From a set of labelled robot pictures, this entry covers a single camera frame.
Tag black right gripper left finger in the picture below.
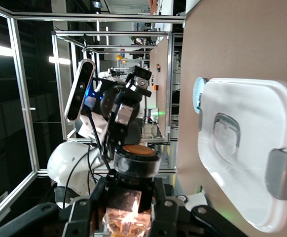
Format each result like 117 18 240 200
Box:
0 175 109 237

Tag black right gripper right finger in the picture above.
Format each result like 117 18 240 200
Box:
150 177 248 237

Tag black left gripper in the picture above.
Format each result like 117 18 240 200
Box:
99 65 153 158

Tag orange push-button switch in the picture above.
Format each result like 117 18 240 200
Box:
91 144 162 237

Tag brown background table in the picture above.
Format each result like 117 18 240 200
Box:
149 37 171 140

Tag light blue round plate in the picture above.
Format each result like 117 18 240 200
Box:
192 77 208 114

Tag white lunch box grey clips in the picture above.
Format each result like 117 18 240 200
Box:
197 78 287 234

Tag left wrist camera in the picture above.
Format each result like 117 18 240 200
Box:
64 58 97 123

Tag aluminium cage frame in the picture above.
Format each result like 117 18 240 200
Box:
0 4 186 223
51 31 174 143

